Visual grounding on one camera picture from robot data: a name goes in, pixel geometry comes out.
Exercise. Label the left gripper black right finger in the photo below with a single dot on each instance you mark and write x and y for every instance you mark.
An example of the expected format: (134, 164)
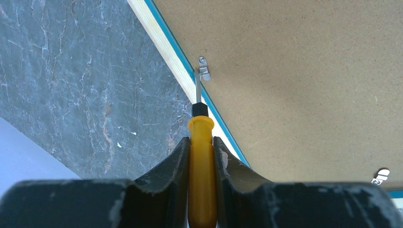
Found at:
(245, 199)

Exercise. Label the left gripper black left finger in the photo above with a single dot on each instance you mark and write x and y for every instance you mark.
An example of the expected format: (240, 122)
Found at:
(157, 199)

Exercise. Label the yellow handled screwdriver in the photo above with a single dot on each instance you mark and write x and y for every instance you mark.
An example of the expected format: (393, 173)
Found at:
(202, 202)

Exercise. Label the blue picture frame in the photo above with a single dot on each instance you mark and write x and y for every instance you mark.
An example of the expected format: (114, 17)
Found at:
(300, 90)

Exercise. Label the silver frame retaining clip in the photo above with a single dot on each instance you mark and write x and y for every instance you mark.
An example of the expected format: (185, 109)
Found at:
(203, 68)

